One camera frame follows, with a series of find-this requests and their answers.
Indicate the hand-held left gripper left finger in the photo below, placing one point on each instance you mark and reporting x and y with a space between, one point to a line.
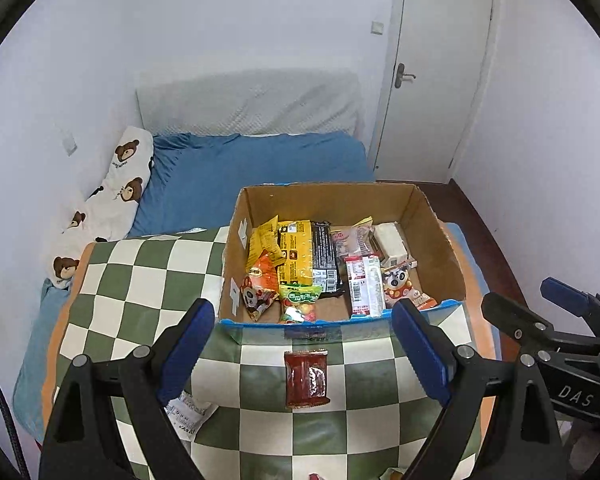
187 355

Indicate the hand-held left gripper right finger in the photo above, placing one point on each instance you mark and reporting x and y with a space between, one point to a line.
422 355

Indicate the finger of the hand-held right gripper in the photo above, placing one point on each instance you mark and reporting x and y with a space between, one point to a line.
510 315
562 291

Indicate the small silver snack packet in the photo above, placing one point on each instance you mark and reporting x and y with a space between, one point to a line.
192 412

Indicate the panda print snack packet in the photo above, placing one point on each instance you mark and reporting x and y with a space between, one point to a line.
402 285

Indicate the long red white packet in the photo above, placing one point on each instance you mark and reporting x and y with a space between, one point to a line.
362 285

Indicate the orange cartoon snack packet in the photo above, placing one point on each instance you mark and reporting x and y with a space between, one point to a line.
260 290

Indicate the white boxy snack packet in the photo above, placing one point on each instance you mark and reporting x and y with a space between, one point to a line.
390 242

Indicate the dark red snack packet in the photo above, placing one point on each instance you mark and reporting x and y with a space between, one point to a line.
306 377

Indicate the clear packet with yellow pastry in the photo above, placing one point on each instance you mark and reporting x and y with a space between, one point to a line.
392 473

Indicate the green candy packet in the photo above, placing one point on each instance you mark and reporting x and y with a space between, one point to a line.
300 296

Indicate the pink clear bread packet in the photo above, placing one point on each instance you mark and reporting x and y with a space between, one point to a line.
352 240

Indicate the yellow sachet packet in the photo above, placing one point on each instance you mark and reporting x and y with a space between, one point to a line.
262 240

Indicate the yellow black snack packet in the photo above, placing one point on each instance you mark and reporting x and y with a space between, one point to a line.
300 260

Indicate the cardboard box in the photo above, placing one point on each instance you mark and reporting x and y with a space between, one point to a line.
330 200

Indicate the green white checkered mat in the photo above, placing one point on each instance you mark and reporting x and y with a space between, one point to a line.
260 410

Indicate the bear print pillow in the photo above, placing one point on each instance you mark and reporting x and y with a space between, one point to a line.
115 195

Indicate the white headboard cushion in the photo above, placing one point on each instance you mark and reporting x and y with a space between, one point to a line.
250 102

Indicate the white door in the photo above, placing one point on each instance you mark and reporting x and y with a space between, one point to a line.
440 60

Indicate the white wall outlet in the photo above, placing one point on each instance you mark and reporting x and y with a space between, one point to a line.
69 141

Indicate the white light switch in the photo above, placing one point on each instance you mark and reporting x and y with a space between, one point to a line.
376 27

